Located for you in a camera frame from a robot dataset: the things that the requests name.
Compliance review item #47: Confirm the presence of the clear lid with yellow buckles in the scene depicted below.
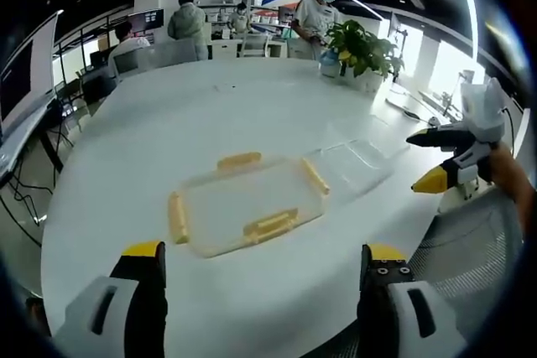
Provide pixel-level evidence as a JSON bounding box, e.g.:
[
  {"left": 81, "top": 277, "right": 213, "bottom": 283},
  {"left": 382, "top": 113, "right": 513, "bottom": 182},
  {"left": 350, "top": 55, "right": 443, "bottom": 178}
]
[{"left": 167, "top": 151, "right": 332, "bottom": 260}]

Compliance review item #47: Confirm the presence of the large dark wall screen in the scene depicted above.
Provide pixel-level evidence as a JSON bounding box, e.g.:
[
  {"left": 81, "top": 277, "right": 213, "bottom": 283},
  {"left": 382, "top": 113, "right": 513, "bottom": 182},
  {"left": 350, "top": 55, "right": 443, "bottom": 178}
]
[{"left": 0, "top": 12, "right": 60, "bottom": 141}]

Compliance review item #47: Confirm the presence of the dark computer monitor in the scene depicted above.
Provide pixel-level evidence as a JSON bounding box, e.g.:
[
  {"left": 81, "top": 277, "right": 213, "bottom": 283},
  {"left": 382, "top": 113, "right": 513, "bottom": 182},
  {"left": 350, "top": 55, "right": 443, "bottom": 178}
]
[{"left": 128, "top": 8, "right": 165, "bottom": 37}]

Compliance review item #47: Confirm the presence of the grey mesh office chair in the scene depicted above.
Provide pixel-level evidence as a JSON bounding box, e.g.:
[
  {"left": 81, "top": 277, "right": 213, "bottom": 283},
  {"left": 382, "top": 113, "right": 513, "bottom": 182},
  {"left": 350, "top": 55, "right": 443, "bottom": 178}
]
[{"left": 413, "top": 188, "right": 528, "bottom": 358}]

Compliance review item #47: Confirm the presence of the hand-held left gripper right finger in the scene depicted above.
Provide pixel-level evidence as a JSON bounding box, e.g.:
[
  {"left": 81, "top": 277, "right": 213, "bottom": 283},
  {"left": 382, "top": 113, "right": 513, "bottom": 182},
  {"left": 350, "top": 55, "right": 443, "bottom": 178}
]
[{"left": 356, "top": 242, "right": 467, "bottom": 358}]

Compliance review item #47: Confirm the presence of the blue and white bottle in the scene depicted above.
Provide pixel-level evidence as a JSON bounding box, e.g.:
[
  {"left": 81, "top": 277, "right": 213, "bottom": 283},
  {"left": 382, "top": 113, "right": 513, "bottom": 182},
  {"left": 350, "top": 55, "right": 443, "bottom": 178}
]
[{"left": 318, "top": 49, "right": 346, "bottom": 79}]

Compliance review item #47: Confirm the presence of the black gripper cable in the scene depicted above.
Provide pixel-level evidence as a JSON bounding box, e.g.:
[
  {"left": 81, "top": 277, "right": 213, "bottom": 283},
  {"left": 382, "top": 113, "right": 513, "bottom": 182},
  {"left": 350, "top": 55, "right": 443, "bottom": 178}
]
[{"left": 501, "top": 106, "right": 519, "bottom": 153}]

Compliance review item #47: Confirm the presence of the black office chair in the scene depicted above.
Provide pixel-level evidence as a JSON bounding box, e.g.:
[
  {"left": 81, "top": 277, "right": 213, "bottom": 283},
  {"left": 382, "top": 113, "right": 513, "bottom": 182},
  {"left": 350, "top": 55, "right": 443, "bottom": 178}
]
[{"left": 75, "top": 67, "right": 117, "bottom": 106}]

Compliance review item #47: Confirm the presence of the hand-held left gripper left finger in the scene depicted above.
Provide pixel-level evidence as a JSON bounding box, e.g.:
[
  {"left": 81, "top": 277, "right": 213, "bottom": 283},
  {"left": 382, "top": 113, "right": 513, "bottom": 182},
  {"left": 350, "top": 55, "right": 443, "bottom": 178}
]
[{"left": 52, "top": 241, "right": 169, "bottom": 358}]

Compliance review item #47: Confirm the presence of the clear plastic container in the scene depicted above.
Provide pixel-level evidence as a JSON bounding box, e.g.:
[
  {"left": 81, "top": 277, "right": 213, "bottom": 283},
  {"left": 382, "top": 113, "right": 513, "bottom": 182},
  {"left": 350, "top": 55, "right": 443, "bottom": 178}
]
[{"left": 308, "top": 138, "right": 398, "bottom": 200}]

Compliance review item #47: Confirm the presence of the green potted plant white pot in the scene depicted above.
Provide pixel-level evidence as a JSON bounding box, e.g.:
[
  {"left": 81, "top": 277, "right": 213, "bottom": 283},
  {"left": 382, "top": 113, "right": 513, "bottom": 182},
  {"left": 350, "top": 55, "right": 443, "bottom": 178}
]
[{"left": 325, "top": 19, "right": 406, "bottom": 94}]

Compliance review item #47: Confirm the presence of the shelf with storage boxes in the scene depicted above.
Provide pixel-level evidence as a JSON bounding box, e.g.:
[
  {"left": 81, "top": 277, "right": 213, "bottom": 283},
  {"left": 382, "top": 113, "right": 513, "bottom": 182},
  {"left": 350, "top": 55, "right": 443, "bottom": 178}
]
[{"left": 201, "top": 0, "right": 297, "bottom": 27}]

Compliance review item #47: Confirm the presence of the long ceiling light strip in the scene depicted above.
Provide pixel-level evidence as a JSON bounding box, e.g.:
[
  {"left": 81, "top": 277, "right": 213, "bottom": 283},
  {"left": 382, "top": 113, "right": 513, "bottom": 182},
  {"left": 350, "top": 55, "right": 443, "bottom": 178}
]
[{"left": 456, "top": 0, "right": 480, "bottom": 64}]

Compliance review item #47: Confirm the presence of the white chair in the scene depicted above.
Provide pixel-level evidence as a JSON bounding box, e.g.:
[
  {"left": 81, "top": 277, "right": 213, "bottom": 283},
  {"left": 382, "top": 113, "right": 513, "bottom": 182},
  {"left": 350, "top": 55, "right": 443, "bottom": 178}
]
[{"left": 237, "top": 33, "right": 270, "bottom": 60}]

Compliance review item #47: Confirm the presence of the grey side desk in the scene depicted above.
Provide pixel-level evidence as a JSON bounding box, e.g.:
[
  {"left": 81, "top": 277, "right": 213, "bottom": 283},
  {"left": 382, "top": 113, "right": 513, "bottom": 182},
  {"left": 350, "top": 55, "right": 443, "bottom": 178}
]
[{"left": 0, "top": 97, "right": 65, "bottom": 185}]

